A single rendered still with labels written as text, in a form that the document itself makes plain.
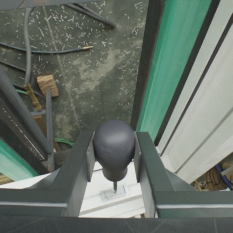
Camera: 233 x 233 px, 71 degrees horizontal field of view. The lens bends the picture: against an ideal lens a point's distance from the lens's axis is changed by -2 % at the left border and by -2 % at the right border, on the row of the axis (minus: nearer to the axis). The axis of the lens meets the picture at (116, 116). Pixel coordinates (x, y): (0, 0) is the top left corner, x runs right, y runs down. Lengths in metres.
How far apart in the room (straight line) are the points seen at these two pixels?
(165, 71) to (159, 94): 0.03
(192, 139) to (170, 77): 0.11
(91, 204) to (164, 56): 0.25
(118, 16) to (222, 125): 0.97
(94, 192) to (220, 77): 0.26
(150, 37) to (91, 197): 0.27
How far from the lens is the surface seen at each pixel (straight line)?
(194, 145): 0.26
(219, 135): 0.22
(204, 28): 0.19
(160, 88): 0.20
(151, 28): 0.17
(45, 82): 1.22
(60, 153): 1.46
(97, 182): 0.32
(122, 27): 1.14
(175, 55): 0.17
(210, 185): 6.55
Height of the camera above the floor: 0.98
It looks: 35 degrees down
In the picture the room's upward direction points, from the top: 161 degrees clockwise
